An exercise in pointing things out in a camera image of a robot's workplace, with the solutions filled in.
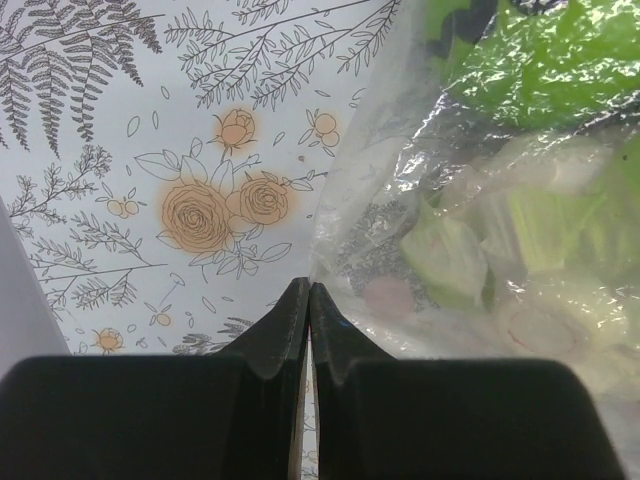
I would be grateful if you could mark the white fake cauliflower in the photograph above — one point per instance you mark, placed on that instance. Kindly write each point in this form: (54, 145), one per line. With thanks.
(546, 230)

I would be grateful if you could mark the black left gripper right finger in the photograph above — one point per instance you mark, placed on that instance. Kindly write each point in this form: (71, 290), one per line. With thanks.
(384, 418)

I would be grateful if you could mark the clear zip top bag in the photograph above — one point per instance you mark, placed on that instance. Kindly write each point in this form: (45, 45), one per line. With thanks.
(409, 138)

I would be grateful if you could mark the floral patterned table mat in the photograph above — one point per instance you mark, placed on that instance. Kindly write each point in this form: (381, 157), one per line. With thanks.
(161, 161)

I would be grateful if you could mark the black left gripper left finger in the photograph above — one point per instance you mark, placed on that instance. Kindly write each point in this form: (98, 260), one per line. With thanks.
(235, 414)

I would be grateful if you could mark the green fake bitter gourd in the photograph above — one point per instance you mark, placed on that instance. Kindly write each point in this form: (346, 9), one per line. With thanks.
(537, 64)

